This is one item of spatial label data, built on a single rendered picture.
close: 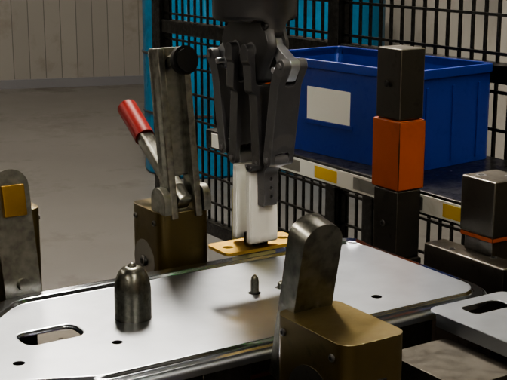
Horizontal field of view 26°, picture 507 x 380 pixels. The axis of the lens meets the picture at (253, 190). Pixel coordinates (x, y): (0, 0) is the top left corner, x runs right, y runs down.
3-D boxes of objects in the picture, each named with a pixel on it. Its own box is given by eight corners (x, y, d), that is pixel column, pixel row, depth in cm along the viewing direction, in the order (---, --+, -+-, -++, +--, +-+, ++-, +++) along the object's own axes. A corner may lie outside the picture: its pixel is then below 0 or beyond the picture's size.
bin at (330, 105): (407, 174, 139) (411, 72, 136) (256, 140, 162) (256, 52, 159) (492, 158, 149) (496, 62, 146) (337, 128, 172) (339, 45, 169)
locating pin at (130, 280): (125, 343, 94) (123, 270, 93) (109, 332, 97) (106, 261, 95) (158, 336, 96) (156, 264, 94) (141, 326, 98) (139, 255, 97)
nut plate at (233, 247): (227, 257, 98) (227, 244, 97) (206, 247, 101) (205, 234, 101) (305, 243, 102) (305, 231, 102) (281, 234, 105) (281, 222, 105)
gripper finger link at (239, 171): (236, 164, 99) (232, 163, 100) (236, 238, 101) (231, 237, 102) (264, 160, 101) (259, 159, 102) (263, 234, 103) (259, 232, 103)
